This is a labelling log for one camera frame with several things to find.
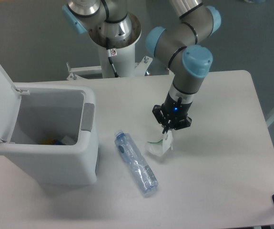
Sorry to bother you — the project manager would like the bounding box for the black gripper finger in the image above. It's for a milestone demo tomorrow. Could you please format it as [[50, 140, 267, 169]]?
[[162, 117, 192, 134], [152, 105, 167, 125]]

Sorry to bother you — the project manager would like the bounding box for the clear plastic water bottle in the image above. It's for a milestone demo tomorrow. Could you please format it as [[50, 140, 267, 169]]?
[[114, 130, 158, 198]]

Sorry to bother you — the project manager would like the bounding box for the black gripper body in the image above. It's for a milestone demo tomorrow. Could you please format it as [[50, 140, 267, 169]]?
[[162, 94, 192, 122]]

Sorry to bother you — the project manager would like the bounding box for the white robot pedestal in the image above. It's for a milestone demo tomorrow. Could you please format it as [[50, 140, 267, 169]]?
[[66, 13, 153, 80]]

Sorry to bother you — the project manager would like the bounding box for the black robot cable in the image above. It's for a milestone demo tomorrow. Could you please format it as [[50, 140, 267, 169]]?
[[105, 37, 121, 78]]

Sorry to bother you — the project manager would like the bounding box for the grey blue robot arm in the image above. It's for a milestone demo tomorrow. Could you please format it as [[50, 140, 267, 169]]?
[[62, 0, 221, 133]]

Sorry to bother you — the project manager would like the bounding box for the white paper wrapper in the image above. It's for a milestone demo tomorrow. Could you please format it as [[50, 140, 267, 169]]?
[[145, 130, 173, 156]]

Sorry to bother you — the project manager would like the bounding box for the white trash can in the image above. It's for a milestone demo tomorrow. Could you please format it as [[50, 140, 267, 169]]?
[[0, 83, 99, 186]]

